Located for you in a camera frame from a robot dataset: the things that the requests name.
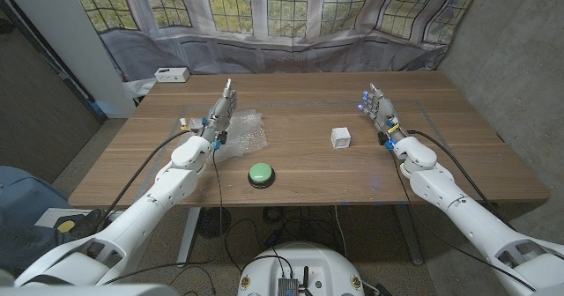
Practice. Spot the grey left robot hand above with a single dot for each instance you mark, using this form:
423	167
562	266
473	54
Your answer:
222	108

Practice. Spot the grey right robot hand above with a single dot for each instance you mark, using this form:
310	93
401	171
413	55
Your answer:
383	111

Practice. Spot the clear bubble wrap sheet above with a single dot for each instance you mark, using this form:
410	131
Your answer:
247	133

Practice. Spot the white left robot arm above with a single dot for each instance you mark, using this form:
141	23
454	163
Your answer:
132	216

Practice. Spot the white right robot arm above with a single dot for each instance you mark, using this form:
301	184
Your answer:
462	208

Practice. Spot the small white block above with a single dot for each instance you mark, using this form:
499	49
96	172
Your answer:
341	138

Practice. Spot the white power strip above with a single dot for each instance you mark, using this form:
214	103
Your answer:
172	75

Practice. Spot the green button, black base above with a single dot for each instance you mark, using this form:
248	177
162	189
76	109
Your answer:
261	172

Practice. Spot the printed window backdrop cloth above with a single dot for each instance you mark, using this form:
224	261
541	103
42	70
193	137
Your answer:
286	54

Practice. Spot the round black floor fan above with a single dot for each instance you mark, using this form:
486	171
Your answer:
213	222

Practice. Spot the white table leg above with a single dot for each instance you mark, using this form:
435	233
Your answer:
189	234

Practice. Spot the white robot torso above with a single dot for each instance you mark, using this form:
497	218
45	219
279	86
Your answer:
304	261

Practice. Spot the grey electronics box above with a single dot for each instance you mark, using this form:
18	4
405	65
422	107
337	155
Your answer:
287	287

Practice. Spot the yellow black foot pedal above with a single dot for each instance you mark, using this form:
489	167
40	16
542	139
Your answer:
66	226

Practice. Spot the white floor platform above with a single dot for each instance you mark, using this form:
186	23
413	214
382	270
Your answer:
46	216

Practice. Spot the person in blue jeans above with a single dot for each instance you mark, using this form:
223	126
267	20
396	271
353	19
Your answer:
26	199

